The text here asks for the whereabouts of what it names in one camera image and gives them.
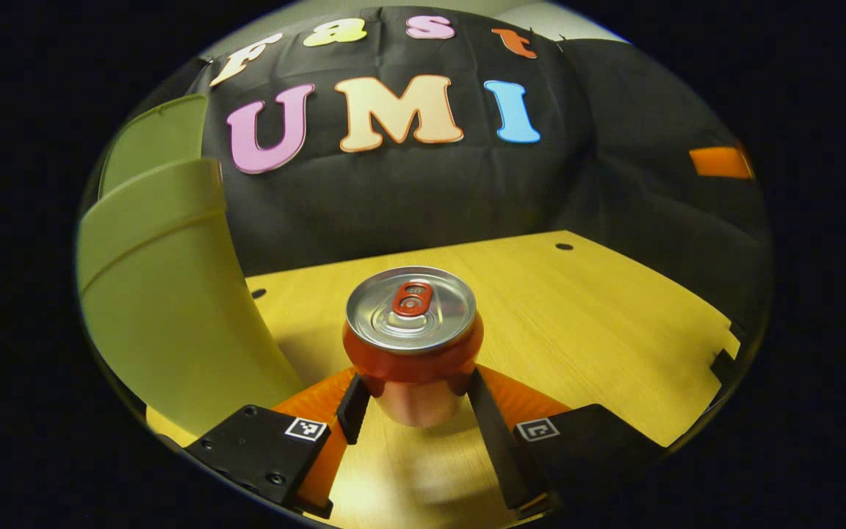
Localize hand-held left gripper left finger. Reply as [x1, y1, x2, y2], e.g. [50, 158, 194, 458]
[184, 367, 372, 519]

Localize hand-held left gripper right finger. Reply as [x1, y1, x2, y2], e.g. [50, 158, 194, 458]
[467, 365, 662, 515]

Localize red pop can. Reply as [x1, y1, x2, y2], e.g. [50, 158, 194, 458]
[342, 266, 485, 429]

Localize pale green desktop garbage bin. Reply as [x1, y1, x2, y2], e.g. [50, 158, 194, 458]
[76, 93, 306, 438]

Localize wooden desktop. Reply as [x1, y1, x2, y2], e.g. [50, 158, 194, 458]
[145, 230, 741, 529]

